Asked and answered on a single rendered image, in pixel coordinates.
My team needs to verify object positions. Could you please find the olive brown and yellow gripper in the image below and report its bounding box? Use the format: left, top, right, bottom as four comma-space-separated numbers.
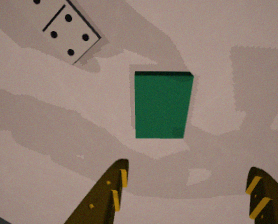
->
64, 159, 278, 224

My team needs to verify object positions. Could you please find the green block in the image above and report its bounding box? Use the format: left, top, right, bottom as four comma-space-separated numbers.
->
134, 71, 194, 139

